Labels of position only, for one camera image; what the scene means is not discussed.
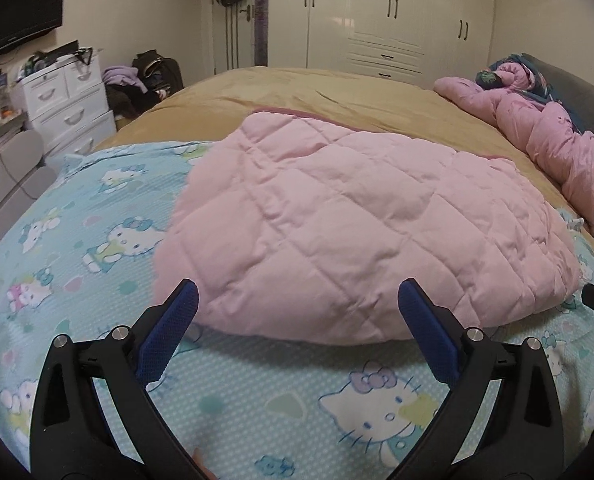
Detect black bag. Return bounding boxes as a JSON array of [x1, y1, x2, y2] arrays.
[[132, 50, 184, 95]]

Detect dark clothes pile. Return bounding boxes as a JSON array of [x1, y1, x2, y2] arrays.
[[105, 82, 159, 120]]

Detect white door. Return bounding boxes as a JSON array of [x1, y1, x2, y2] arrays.
[[208, 0, 258, 75]]

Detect pink quilted blanket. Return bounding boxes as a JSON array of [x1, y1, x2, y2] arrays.
[[153, 109, 582, 346]]

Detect tan bedspread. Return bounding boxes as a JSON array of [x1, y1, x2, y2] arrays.
[[94, 65, 594, 266]]

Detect purple clothes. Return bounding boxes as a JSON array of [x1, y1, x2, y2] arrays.
[[101, 65, 147, 90]]

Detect white drawer cabinet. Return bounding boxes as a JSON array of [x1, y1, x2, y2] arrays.
[[14, 44, 118, 157]]

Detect pink quilted comforter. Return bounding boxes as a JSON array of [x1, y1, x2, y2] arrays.
[[433, 60, 594, 228]]

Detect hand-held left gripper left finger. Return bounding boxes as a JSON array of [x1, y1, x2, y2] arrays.
[[28, 278, 200, 480]]

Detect black cable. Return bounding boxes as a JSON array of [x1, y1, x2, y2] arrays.
[[0, 67, 38, 201]]

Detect grey headboard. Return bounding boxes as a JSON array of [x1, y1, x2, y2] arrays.
[[521, 52, 594, 263]]

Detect white wardrobe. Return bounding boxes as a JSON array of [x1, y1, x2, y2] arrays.
[[267, 0, 498, 82]]

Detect blue cartoon print blanket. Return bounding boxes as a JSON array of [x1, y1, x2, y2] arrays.
[[0, 140, 594, 480]]

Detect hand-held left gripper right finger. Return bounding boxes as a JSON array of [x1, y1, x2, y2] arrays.
[[397, 278, 564, 480]]

